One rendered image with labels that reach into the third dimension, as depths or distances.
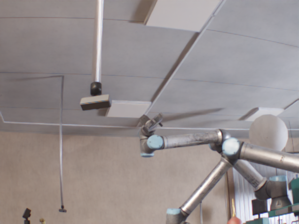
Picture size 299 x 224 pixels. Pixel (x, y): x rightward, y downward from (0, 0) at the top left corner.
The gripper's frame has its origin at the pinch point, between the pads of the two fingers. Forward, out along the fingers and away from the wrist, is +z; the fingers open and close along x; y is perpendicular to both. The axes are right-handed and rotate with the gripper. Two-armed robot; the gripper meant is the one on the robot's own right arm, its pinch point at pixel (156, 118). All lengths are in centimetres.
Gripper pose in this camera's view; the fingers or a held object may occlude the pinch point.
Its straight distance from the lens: 224.4
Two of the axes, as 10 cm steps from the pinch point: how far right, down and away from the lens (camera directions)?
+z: 2.7, -3.6, -8.9
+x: -6.8, 5.9, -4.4
